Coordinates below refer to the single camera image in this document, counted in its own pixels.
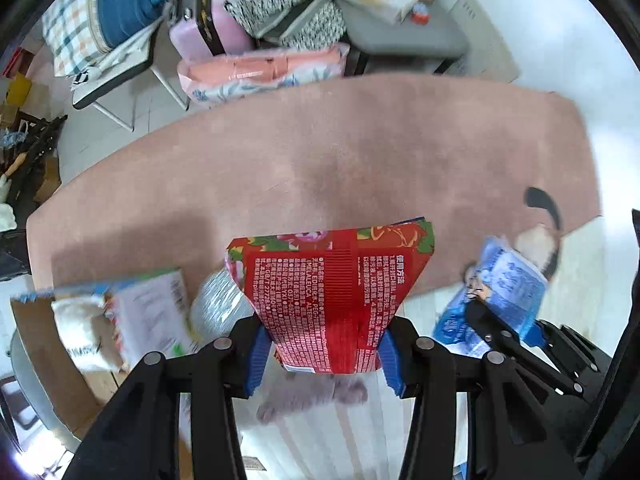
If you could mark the pink suitcase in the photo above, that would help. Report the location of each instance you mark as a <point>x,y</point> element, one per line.
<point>192,35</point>

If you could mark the black and white patterned bag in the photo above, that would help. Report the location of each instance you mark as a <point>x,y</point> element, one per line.
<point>300,20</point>

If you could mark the beige and black plush toy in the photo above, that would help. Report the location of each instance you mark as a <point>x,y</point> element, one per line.
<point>537,240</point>

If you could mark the pink floral bag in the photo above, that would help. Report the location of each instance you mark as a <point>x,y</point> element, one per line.
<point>260,72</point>

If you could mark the black rack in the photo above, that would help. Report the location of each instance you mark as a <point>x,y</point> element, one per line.
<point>30,160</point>

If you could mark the grey side table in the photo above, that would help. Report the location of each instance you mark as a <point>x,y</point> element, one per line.
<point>405,35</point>

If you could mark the white folding chair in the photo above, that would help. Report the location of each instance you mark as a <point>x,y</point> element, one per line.
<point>115,85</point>

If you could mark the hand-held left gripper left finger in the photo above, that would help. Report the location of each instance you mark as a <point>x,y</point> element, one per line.
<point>255,360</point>

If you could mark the white paper sheet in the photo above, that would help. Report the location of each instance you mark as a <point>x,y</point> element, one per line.
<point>487,35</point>

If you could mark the clear plastic packet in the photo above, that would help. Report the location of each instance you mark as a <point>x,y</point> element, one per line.
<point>220,302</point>

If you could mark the yellow box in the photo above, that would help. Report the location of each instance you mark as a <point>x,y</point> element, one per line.
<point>17,89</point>

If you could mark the red floral printed packet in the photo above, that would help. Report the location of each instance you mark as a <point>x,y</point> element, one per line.
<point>332,300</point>

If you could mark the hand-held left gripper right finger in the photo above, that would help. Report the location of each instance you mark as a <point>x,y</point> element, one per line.
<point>392,366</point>

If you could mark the pink rug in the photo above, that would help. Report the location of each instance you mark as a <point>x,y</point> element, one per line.
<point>320,160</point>

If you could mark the blue printed packet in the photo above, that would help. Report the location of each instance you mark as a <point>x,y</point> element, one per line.
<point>505,280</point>

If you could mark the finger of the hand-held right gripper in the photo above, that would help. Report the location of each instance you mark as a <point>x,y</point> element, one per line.
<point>538,334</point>
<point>505,336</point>

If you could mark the white and green packet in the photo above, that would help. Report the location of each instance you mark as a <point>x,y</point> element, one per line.
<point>150,312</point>

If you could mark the cardboard box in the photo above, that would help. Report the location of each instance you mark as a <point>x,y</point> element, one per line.
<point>50,385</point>

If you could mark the checkered pillow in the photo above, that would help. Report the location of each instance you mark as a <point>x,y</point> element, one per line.
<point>70,25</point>

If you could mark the white fluffy packet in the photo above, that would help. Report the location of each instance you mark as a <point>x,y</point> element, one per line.
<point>82,332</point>

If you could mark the blue cloth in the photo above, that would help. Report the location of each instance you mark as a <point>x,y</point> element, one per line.
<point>125,5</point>

